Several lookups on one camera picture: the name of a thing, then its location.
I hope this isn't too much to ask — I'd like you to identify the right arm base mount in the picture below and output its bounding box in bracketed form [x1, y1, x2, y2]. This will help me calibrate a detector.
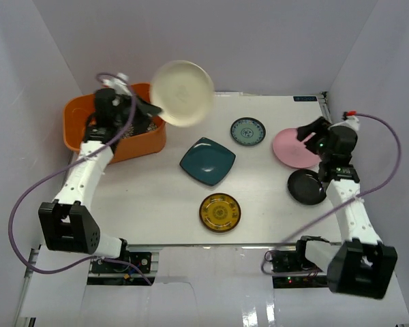
[264, 249, 328, 290]

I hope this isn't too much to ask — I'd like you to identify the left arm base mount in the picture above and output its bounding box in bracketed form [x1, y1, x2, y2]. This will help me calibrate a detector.
[87, 251, 157, 286]

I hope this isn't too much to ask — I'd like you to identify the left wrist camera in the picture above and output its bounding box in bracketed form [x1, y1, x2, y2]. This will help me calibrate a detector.
[102, 73, 132, 97]

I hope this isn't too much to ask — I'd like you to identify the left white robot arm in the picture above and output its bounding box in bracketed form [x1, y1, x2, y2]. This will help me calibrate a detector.
[38, 95, 166, 272]

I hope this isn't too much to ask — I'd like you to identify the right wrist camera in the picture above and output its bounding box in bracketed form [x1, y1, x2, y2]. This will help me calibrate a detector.
[340, 111, 360, 132]

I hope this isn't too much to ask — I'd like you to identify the teal square plate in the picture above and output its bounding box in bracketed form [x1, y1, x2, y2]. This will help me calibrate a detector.
[179, 137, 236, 187]

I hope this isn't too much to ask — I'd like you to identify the cream round plate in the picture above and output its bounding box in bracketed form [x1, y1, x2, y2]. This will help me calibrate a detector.
[150, 60, 215, 127]

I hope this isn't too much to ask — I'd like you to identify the yellow patterned round plate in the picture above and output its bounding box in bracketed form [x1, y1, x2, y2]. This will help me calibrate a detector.
[198, 193, 241, 234]

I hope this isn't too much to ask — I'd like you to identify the black round plate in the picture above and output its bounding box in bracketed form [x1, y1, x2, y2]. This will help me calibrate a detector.
[287, 169, 326, 206]

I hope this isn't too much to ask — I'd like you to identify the black floral square plate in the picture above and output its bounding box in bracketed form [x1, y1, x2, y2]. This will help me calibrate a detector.
[115, 113, 156, 139]

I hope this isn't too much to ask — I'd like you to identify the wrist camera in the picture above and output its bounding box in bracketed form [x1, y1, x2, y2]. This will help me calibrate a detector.
[102, 73, 132, 97]
[340, 111, 360, 132]

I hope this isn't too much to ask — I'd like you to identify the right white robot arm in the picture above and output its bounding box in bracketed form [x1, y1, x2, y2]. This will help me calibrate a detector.
[294, 112, 397, 300]

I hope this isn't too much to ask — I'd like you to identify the blue table label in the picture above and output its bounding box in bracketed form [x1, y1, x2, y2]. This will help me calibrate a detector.
[293, 95, 318, 102]

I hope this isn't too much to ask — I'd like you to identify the orange plastic bin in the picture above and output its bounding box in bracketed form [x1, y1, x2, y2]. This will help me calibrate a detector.
[63, 83, 166, 164]

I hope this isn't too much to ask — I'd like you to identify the pink round plate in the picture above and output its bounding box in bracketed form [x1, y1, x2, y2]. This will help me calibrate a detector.
[272, 128, 320, 169]

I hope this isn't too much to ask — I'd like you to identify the blue patterned small plate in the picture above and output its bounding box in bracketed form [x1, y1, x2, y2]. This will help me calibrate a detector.
[230, 117, 266, 147]

